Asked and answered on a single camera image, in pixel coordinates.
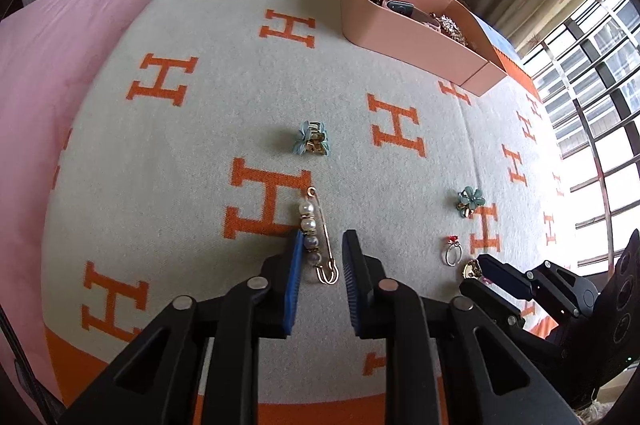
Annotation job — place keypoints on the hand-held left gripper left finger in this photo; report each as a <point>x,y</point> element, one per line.
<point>295,280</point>

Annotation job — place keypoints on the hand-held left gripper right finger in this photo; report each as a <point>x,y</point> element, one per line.
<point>351,275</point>

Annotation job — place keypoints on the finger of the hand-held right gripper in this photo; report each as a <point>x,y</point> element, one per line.
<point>502,276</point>
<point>490,302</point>

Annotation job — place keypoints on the small gold charm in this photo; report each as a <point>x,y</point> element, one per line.
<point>470,270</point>

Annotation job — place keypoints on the pearl safety pin brooch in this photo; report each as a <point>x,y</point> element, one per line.
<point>306,209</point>

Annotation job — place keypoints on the pink storage tray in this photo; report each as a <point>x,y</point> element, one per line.
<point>400,40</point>

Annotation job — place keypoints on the rhinestone hair comb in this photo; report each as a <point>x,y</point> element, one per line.
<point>452,27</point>

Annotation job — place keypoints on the blue flower brooch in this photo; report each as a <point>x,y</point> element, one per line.
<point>471,200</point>

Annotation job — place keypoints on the blue flower hair clip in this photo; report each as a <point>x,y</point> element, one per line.
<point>311,140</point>

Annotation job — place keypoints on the orange and grey printed blanket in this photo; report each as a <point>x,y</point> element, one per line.
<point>200,130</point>

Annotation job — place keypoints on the metal window grille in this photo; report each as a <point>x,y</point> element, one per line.
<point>590,70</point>

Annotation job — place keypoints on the pink bed sheet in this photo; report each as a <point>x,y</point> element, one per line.
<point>50,80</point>

